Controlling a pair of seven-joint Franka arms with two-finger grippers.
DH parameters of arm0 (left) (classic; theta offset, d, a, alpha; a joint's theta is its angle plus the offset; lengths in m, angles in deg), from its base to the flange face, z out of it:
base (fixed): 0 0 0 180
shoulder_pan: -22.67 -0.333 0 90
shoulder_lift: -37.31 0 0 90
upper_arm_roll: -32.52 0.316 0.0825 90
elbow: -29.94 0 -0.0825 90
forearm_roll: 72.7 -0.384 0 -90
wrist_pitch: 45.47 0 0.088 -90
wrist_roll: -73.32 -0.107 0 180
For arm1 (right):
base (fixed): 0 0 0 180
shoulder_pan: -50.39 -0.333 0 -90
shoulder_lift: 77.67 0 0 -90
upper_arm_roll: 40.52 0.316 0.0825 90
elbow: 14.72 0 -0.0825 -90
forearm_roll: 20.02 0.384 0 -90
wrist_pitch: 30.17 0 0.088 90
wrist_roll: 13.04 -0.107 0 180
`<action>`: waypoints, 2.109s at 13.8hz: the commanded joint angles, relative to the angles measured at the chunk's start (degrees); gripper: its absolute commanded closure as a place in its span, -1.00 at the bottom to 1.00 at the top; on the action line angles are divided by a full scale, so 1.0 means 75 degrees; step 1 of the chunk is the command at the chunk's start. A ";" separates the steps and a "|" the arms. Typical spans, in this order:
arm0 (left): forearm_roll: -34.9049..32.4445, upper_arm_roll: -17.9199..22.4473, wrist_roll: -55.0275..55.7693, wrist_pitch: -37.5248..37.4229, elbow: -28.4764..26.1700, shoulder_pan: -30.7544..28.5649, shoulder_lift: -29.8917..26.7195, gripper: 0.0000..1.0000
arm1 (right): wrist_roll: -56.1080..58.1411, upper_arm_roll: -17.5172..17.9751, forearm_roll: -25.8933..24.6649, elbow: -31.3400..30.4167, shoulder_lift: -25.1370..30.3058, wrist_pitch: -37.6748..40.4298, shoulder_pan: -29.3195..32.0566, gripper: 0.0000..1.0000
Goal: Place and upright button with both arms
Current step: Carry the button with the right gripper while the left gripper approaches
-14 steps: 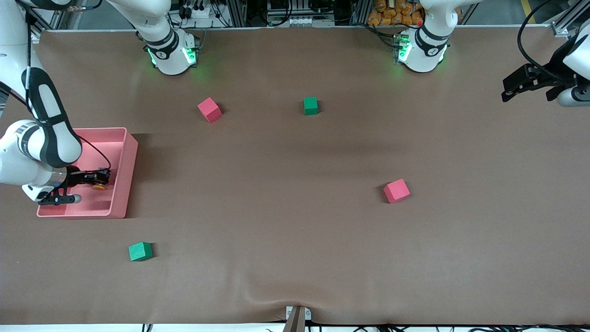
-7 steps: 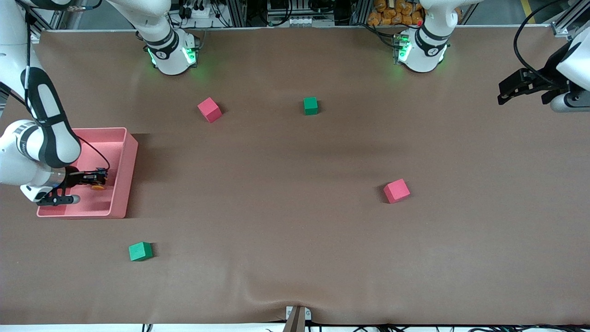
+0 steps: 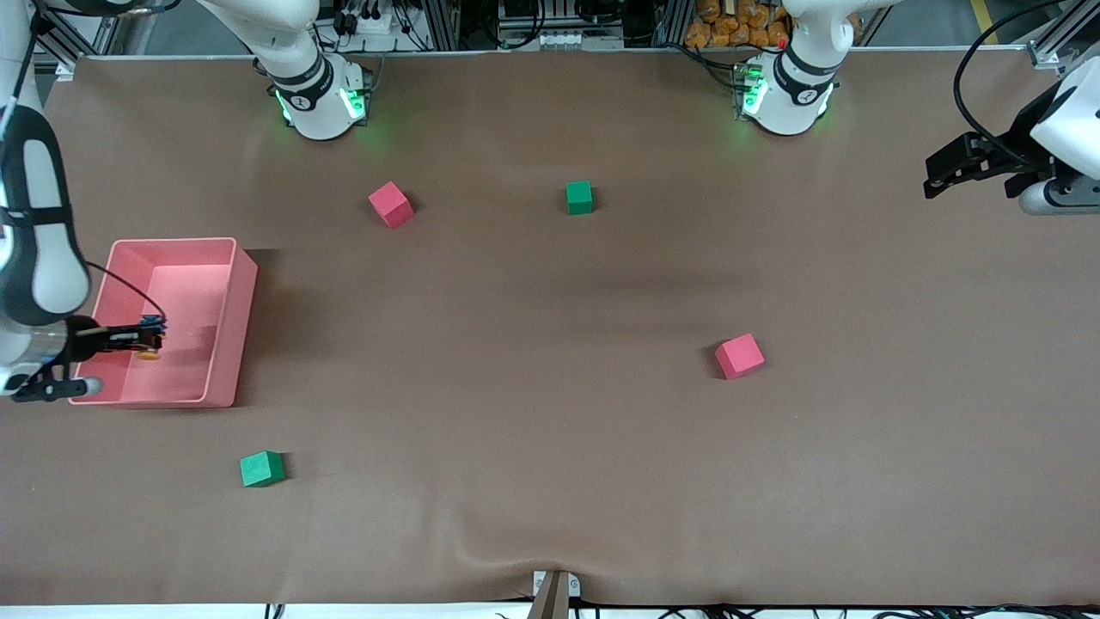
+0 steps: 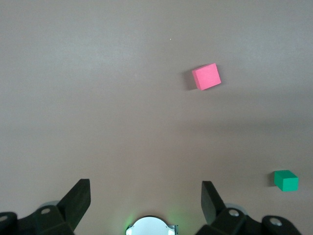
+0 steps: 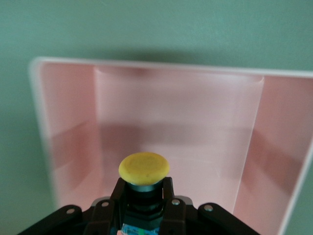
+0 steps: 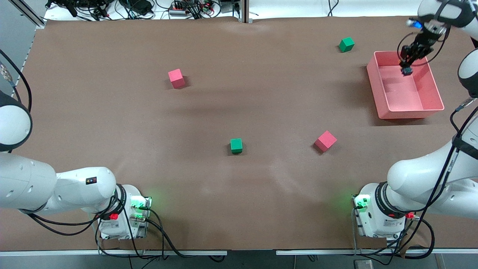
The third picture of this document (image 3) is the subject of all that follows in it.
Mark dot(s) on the white terminal strip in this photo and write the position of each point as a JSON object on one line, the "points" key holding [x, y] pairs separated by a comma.
{"points": [[580, 39]]}

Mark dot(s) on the white power strip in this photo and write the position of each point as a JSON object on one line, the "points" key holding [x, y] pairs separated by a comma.
{"points": [[369, 24]]}

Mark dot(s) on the green foam cube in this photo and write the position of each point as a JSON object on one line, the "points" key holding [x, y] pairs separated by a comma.
{"points": [[579, 197], [261, 468]]}

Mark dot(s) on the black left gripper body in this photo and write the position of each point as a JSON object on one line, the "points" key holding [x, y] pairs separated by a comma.
{"points": [[1019, 144]]}

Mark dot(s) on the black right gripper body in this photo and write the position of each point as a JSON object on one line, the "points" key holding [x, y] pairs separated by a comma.
{"points": [[84, 339]]}

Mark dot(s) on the pink foam cube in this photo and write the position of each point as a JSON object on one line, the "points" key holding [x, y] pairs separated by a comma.
{"points": [[391, 205], [739, 356]]}

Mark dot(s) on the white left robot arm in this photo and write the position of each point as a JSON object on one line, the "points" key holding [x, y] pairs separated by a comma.
{"points": [[786, 107]]}

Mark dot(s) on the brown table mat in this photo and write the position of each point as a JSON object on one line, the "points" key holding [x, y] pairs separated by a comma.
{"points": [[550, 447]]}

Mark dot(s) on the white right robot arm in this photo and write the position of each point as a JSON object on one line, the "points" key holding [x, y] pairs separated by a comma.
{"points": [[43, 258]]}

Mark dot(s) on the metal table edge bracket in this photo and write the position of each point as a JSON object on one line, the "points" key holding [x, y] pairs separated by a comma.
{"points": [[556, 589]]}

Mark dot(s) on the pink plastic bin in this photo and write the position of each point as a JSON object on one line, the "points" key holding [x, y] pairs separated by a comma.
{"points": [[193, 284]]}

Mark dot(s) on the orange snack bag pile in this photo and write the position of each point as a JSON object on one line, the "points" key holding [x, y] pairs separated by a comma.
{"points": [[730, 26]]}

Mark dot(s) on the orange push button switch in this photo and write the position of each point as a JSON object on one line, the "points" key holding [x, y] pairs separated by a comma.
{"points": [[149, 353]]}

